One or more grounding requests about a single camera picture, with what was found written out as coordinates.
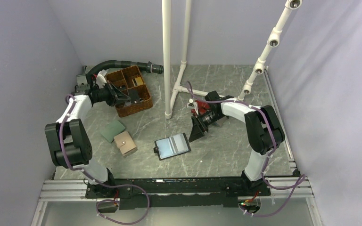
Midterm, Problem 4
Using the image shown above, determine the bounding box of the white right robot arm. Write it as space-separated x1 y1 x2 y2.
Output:
189 91 285 195

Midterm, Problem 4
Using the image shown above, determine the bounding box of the black corrugated hose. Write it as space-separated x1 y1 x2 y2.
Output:
84 60 165 79

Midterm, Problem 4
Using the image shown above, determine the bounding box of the black leather card holder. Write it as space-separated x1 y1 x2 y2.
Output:
153 133 191 161

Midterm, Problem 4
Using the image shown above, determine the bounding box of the aluminium table edge rail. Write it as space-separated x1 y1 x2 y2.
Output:
263 69 299 176

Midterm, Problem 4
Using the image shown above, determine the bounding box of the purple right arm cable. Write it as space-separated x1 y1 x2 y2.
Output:
185 81 306 218

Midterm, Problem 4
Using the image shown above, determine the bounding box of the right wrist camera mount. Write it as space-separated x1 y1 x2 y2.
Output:
187 98 199 115

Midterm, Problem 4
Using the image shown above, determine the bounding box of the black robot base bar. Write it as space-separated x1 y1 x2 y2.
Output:
85 176 271 210

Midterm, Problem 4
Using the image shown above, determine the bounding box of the beige snap card holder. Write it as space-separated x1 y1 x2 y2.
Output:
114 131 137 156

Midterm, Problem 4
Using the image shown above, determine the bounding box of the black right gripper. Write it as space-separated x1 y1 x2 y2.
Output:
189 110 225 143

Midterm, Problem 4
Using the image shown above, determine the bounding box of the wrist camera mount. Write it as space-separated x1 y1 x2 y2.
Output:
96 70 107 88
187 98 199 115

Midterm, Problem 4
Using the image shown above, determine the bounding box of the brown wicker basket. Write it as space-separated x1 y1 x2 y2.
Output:
105 65 153 118

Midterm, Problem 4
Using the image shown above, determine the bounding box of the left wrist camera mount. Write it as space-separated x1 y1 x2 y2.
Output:
96 70 107 88

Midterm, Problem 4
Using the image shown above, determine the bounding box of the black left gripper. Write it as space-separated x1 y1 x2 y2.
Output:
93 81 131 107

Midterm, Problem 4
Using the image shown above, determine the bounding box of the red leather card holder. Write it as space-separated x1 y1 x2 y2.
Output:
193 100 210 116

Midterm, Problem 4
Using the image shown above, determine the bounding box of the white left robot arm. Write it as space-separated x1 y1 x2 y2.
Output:
44 74 130 198

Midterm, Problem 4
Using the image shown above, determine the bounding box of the gold VIP card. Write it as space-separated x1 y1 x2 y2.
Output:
132 76 145 87

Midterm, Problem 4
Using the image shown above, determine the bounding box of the black VIP card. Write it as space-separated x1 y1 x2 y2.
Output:
129 93 142 104

